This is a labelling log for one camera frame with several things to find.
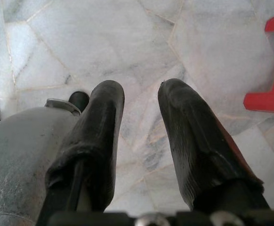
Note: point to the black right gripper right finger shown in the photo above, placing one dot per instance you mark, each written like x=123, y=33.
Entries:
x=188, y=136

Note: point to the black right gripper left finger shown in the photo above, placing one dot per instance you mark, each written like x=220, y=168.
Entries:
x=99, y=127

